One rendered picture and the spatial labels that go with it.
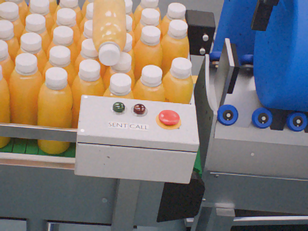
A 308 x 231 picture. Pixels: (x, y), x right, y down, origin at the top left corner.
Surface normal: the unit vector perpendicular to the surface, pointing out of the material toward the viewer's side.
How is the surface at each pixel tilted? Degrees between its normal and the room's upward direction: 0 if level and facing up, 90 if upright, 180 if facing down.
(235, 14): 90
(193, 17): 0
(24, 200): 90
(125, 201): 90
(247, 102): 0
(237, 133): 52
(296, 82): 90
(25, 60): 0
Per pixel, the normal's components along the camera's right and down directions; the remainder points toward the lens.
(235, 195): 0.00, 0.87
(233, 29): -0.82, 0.29
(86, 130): 0.13, -0.74
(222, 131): 0.10, 0.07
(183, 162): 0.02, 0.66
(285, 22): -0.99, -0.09
